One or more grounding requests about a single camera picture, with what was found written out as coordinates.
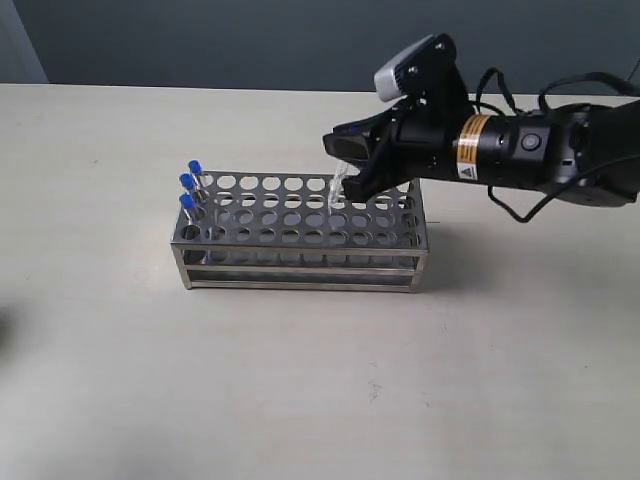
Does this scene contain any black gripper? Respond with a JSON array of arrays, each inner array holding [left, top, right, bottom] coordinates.
[[322, 107, 556, 201]]

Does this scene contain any blue capped tube back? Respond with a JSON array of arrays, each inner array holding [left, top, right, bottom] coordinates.
[[327, 160, 349, 215]]

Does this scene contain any blue capped tube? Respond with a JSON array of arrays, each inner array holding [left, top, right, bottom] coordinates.
[[327, 160, 349, 215], [179, 193, 202, 223], [188, 159, 208, 203], [179, 173, 202, 205]]

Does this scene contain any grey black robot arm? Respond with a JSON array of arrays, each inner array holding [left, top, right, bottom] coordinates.
[[323, 100, 639, 207]]

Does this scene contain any stainless steel test tube rack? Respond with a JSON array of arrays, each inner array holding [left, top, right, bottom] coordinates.
[[170, 170, 429, 292]]

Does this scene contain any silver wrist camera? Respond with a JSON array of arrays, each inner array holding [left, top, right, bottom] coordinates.
[[373, 34, 457, 102]]

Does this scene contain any black cable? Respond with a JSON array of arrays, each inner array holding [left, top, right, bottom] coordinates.
[[469, 67, 640, 225]]

